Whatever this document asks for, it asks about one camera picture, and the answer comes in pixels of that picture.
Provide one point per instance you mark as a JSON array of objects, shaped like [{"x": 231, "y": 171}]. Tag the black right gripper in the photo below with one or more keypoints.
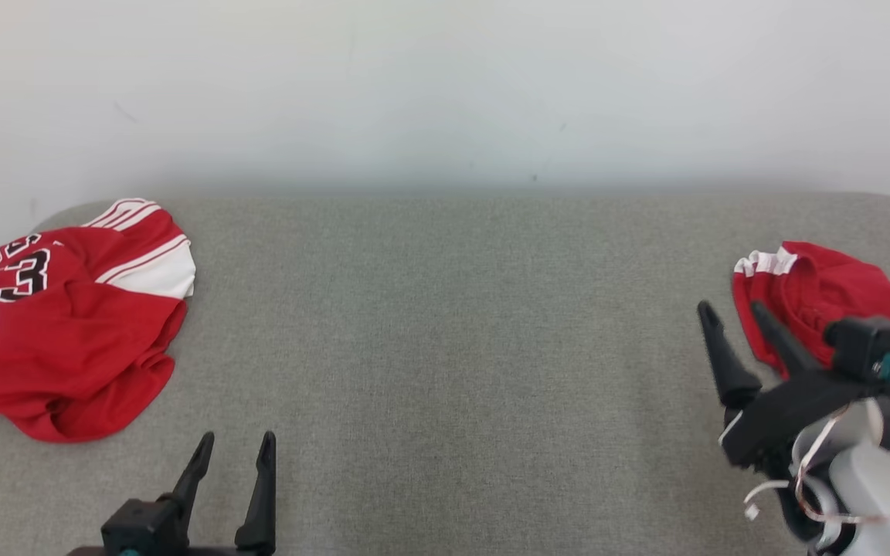
[{"x": 785, "y": 417}]

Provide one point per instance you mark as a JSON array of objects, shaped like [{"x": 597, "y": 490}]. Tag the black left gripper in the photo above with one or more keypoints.
[{"x": 209, "y": 553}]

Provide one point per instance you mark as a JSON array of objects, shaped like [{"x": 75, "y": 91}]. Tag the red shirt with white hem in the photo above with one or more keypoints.
[{"x": 839, "y": 286}]

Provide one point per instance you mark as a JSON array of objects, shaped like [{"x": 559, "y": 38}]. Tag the red basketball jersey white sleeves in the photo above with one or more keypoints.
[{"x": 66, "y": 340}]

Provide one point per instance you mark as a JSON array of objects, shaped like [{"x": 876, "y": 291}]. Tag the grey fabric sofa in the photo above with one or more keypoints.
[{"x": 445, "y": 347}]

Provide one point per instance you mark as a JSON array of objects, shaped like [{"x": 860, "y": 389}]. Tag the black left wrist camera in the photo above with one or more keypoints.
[{"x": 140, "y": 525}]

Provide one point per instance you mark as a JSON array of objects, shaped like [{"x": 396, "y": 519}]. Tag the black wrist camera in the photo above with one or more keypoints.
[
  {"x": 140, "y": 525},
  {"x": 866, "y": 344}
]

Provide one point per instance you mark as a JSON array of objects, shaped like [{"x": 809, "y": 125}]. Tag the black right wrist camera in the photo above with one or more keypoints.
[{"x": 866, "y": 344}]

